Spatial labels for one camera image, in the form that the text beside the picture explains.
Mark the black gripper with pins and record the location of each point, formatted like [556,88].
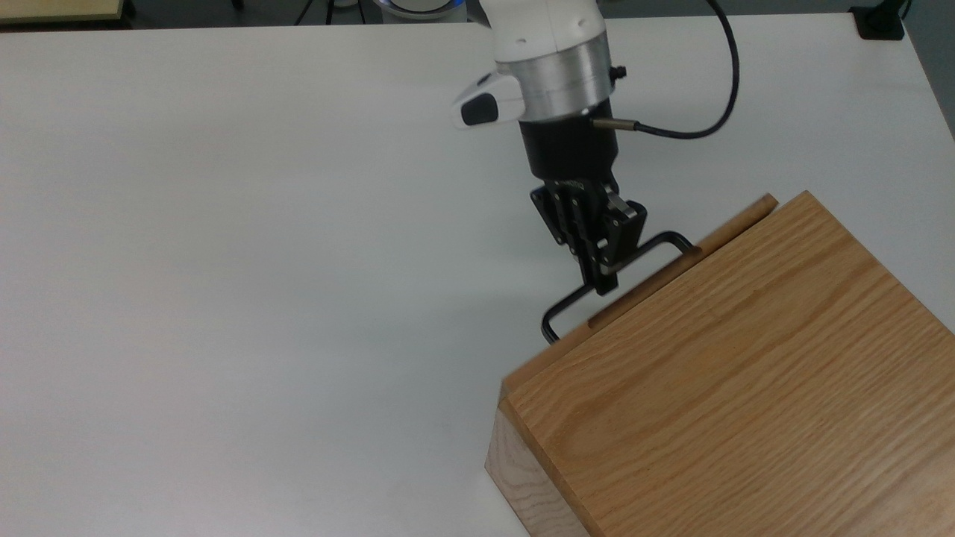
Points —
[567,153]

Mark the wooden drawer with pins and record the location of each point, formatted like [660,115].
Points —
[675,268]

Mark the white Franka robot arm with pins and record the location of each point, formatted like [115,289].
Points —
[548,52]

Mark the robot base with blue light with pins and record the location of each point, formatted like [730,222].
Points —
[421,6]

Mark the wooden drawer cabinet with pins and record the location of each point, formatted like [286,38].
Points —
[746,388]

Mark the black table clamp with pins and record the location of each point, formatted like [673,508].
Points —
[880,21]

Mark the black tripod legs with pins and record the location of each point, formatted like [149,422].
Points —
[328,9]

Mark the light wooden table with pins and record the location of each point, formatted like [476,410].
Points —
[56,9]

